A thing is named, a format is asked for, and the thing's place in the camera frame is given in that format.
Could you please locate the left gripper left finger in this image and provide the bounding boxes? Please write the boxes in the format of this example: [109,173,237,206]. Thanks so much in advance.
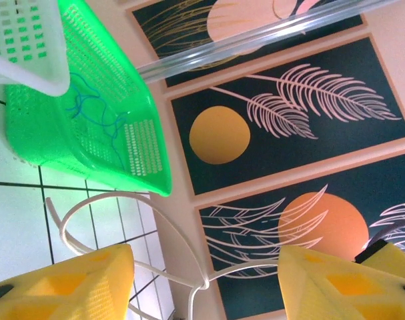
[0,243,135,320]

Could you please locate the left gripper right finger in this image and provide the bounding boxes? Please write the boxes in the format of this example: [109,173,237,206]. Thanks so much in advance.
[277,245,405,320]

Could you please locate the thin blue cable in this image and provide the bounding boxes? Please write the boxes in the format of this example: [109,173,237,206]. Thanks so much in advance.
[67,71,129,167]

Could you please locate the green plastic basket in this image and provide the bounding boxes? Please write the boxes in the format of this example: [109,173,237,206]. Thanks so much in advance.
[3,0,173,197]

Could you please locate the white plastic basket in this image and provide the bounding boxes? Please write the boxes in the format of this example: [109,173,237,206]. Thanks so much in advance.
[0,0,71,97]

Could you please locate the aluminium frame post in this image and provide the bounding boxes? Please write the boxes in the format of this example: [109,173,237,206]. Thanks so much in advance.
[135,0,400,84]

